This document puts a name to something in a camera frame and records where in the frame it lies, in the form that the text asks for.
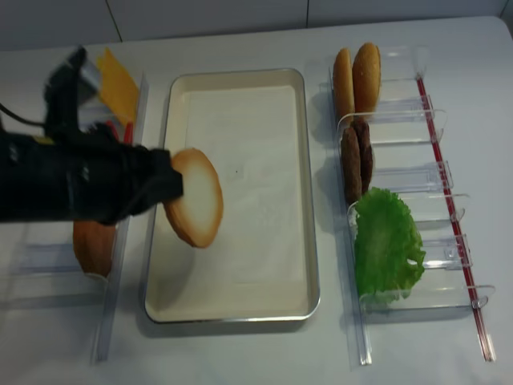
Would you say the right red tomato slice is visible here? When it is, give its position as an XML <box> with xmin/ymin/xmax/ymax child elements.
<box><xmin>123</xmin><ymin>122</ymin><xmax>134</xmax><ymax>144</ymax></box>

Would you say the clear acrylic rack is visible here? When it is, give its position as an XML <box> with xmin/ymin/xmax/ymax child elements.
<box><xmin>0</xmin><ymin>71</ymin><xmax>150</xmax><ymax>361</ymax></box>
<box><xmin>321</xmin><ymin>46</ymin><xmax>495</xmax><ymax>366</ymax></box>

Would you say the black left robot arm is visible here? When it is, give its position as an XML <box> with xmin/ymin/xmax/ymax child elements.
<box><xmin>1</xmin><ymin>47</ymin><xmax>184</xmax><ymax>225</ymax></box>

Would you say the front yellow cheese slice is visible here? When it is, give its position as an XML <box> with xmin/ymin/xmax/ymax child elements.
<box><xmin>99</xmin><ymin>48</ymin><xmax>139</xmax><ymax>125</ymax></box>

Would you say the brown meat patty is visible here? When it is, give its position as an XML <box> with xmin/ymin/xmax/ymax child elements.
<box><xmin>352</xmin><ymin>120</ymin><xmax>374</xmax><ymax>195</ymax></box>
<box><xmin>341</xmin><ymin>127</ymin><xmax>362</xmax><ymax>205</ymax></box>

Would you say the left bun slice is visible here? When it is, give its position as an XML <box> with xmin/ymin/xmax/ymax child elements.
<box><xmin>73</xmin><ymin>221</ymin><xmax>116</xmax><ymax>278</ymax></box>

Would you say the right clear acrylic rack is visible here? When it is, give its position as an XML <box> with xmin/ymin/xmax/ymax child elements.
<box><xmin>321</xmin><ymin>46</ymin><xmax>495</xmax><ymax>366</ymax></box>

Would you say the right top bun half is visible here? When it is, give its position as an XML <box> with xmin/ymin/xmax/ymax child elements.
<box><xmin>352</xmin><ymin>42</ymin><xmax>381</xmax><ymax>113</ymax></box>

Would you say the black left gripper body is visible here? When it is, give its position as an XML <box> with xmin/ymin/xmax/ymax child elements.
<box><xmin>42</xmin><ymin>47</ymin><xmax>161</xmax><ymax>226</ymax></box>

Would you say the rear yellow cheese slice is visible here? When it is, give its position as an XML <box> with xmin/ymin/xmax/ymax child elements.
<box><xmin>96</xmin><ymin>56</ymin><xmax>105</xmax><ymax>75</ymax></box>

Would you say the black left gripper finger bun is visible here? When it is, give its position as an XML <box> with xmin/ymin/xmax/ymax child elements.
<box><xmin>135</xmin><ymin>149</ymin><xmax>184</xmax><ymax>215</ymax></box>

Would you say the front brown meat patty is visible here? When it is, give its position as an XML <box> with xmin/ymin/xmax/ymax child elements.
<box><xmin>341</xmin><ymin>127</ymin><xmax>362</xmax><ymax>205</ymax></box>

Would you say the green lettuce leaf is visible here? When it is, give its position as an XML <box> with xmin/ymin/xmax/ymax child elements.
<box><xmin>353</xmin><ymin>188</ymin><xmax>426</xmax><ymax>298</ymax></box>

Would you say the bun slice white face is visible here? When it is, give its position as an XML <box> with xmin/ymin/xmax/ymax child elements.
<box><xmin>164</xmin><ymin>148</ymin><xmax>224</xmax><ymax>249</ymax></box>

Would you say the left clear acrylic rack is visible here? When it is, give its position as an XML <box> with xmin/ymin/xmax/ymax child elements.
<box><xmin>0</xmin><ymin>71</ymin><xmax>150</xmax><ymax>361</ymax></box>

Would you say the bun half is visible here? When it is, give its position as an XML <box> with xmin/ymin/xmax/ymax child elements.
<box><xmin>333</xmin><ymin>48</ymin><xmax>355</xmax><ymax>118</ymax></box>
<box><xmin>352</xmin><ymin>42</ymin><xmax>381</xmax><ymax>113</ymax></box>

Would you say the yellow cheese slice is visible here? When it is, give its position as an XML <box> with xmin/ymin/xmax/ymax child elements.
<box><xmin>99</xmin><ymin>48</ymin><xmax>139</xmax><ymax>125</ymax></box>
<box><xmin>96</xmin><ymin>56</ymin><xmax>105</xmax><ymax>75</ymax></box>

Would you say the cream metal tray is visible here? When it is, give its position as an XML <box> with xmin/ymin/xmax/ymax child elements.
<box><xmin>144</xmin><ymin>68</ymin><xmax>320</xmax><ymax>323</ymax></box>

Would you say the rear brown meat patty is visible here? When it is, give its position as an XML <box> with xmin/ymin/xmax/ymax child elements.
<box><xmin>352</xmin><ymin>120</ymin><xmax>374</xmax><ymax>195</ymax></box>

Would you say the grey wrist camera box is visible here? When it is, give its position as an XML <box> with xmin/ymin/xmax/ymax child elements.
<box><xmin>78</xmin><ymin>59</ymin><xmax>102</xmax><ymax>107</ymax></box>

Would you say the left top bun half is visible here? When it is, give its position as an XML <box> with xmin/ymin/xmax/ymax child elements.
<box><xmin>333</xmin><ymin>48</ymin><xmax>355</xmax><ymax>118</ymax></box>

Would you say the white paper tray liner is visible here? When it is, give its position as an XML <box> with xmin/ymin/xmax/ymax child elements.
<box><xmin>186</xmin><ymin>86</ymin><xmax>303</xmax><ymax>283</ymax></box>

